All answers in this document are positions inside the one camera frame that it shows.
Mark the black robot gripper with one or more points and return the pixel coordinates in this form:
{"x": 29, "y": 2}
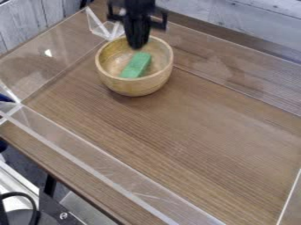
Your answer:
{"x": 143, "y": 15}

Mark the clear acrylic corner bracket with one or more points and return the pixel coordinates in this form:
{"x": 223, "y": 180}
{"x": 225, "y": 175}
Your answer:
{"x": 108, "y": 30}

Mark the light brown wooden bowl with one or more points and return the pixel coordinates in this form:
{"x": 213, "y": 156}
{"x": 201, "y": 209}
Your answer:
{"x": 112, "y": 57}

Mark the green rectangular block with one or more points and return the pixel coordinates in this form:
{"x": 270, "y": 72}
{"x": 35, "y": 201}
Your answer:
{"x": 137, "y": 65}

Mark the clear acrylic barrier wall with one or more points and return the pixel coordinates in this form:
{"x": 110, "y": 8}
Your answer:
{"x": 59, "y": 132}

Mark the black table leg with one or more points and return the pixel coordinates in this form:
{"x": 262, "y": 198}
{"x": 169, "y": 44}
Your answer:
{"x": 50, "y": 186}

